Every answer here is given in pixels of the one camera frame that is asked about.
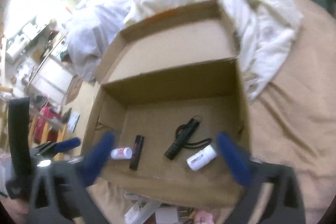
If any white remote control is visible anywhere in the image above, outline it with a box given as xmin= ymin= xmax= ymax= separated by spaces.
xmin=125 ymin=200 xmax=162 ymax=224

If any black flashlight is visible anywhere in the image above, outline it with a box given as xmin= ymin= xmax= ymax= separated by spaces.
xmin=164 ymin=115 xmax=213 ymax=160

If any white charger plug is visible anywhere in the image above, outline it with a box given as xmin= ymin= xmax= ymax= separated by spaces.
xmin=155 ymin=206 xmax=179 ymax=224

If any red bag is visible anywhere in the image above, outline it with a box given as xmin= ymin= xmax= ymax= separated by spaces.
xmin=33 ymin=106 xmax=61 ymax=144

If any small white red bottle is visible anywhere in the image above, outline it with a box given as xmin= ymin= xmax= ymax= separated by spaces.
xmin=110 ymin=147 xmax=133 ymax=160

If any tan bed sheet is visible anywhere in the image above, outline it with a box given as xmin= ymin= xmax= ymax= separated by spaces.
xmin=86 ymin=0 xmax=336 ymax=224

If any pink mirror charm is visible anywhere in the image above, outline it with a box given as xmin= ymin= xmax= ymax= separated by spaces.
xmin=193 ymin=210 xmax=214 ymax=224

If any black lipstick tube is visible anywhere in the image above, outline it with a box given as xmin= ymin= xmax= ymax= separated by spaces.
xmin=129 ymin=135 xmax=145 ymax=170

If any white blue label bottle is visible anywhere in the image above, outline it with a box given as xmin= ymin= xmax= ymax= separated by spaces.
xmin=186 ymin=145 xmax=217 ymax=171

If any pale blue duvet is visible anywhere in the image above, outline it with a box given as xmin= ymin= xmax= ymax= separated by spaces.
xmin=67 ymin=0 xmax=164 ymax=83

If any cardboard box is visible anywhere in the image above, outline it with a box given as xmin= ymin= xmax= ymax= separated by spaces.
xmin=82 ymin=0 xmax=249 ymax=207

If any white cartoon print blanket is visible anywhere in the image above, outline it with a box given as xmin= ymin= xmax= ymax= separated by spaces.
xmin=123 ymin=0 xmax=303 ymax=100

